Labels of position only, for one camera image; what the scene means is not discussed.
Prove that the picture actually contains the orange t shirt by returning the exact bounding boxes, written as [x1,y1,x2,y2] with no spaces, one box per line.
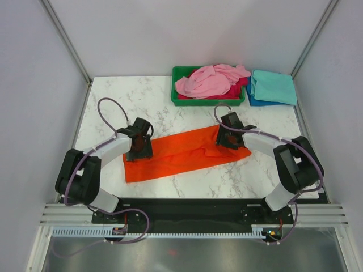
[123,125,251,183]

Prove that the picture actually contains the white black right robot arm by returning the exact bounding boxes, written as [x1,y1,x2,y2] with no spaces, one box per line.
[216,112,324,223]

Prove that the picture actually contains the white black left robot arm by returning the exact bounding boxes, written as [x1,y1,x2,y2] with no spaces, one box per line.
[55,118,154,223]

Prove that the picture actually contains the blue folded t shirt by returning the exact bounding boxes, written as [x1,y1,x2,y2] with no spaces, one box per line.
[246,77,285,107]

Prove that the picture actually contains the pink t shirt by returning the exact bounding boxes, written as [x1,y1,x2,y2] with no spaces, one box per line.
[175,64,251,100]

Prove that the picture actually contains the teal folded t shirt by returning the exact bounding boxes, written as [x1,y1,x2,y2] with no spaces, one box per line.
[251,70,297,106]

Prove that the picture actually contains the green plastic bin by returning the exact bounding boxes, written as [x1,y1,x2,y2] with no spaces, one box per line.
[171,65,250,107]

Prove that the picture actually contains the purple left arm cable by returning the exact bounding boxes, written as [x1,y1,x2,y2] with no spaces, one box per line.
[64,97,130,207]

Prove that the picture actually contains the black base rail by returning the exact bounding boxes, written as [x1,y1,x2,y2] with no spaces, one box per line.
[92,198,293,232]

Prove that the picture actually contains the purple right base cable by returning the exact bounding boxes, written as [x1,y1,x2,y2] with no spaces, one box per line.
[256,202,298,246]

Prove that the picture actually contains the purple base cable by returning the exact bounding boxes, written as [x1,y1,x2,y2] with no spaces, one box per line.
[50,208,151,260]
[256,202,298,246]

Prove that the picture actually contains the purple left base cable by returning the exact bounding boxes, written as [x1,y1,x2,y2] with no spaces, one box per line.
[50,208,151,260]

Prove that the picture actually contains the white slotted cable duct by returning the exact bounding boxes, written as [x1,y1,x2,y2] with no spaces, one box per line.
[50,224,282,239]

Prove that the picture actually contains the left aluminium frame post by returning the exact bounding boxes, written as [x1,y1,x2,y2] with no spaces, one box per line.
[39,0,92,86]

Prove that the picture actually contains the aluminium frame post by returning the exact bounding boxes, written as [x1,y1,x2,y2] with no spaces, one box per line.
[39,0,92,86]
[290,0,340,79]

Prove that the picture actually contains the right aluminium frame post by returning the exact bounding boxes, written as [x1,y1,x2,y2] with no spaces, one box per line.
[290,0,340,79]

